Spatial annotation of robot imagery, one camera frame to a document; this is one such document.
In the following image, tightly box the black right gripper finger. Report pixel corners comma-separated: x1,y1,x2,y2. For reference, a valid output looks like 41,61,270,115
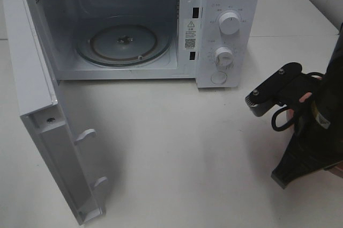
245,62,302,117

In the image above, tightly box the glass microwave turntable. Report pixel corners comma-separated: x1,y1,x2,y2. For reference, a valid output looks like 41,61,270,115
76,24,172,67

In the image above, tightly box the white upper power knob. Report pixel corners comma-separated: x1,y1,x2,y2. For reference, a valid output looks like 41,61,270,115
218,11,241,35

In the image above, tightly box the white microwave door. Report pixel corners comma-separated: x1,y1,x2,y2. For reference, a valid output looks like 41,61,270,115
3,0,107,225

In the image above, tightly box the round white door button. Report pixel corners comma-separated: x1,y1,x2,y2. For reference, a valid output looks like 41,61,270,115
211,71,227,85

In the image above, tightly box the pink plate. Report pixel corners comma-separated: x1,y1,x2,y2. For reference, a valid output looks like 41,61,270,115
286,92,342,178

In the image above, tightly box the white microwave oven body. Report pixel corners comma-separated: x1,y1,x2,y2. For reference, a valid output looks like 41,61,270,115
41,0,258,88

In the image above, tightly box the white lower timer knob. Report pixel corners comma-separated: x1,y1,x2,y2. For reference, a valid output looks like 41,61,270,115
214,47,234,67

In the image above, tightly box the white warning label sticker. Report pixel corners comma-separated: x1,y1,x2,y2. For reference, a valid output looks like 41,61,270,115
183,18,199,50

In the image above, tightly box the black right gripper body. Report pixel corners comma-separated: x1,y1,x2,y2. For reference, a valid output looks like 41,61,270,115
271,75,342,189

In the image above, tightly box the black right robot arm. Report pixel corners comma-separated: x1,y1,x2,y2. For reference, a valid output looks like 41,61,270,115
271,34,342,189

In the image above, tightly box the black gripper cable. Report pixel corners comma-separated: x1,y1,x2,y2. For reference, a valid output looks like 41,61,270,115
270,71,325,133

